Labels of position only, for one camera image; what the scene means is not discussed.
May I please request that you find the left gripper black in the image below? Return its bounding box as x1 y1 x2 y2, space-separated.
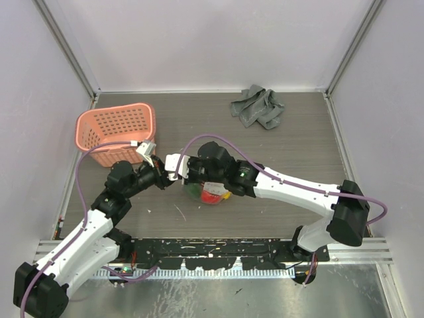
124 154 176 199

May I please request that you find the clear zip top bag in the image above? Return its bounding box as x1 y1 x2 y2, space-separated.
183 182 232 205

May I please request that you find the dark green fruit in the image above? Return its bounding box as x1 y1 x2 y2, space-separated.
185 184 203 199

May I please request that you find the yellow lemon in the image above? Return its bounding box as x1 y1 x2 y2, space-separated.
222 192 231 200

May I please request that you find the red apple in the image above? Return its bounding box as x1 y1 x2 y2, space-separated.
201 191 222 205

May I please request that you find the pink plastic basket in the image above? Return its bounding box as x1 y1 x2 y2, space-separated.
75 103 156 168

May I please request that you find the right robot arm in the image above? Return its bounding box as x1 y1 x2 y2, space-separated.
178 142 370 261

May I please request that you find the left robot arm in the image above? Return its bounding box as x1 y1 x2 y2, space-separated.
13 156 175 317

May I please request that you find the grey crumpled cloth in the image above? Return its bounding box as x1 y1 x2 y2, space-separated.
230 85 285 130

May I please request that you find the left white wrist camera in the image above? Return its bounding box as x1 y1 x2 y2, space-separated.
130 140 156 166

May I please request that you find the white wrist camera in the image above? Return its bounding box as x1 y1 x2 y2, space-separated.
130 140 156 166
165 154 189 181

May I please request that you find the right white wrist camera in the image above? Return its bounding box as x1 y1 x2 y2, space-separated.
165 154 189 181

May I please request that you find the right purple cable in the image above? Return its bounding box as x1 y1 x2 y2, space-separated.
175 133 389 286

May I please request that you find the purple cable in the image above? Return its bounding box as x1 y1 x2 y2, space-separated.
175 133 389 286
19 140 159 318

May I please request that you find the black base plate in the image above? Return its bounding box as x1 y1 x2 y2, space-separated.
109 237 331 271

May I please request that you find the grey cable duct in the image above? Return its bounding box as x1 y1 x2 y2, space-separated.
92 264 296 282

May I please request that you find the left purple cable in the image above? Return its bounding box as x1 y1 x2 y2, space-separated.
19 140 159 318

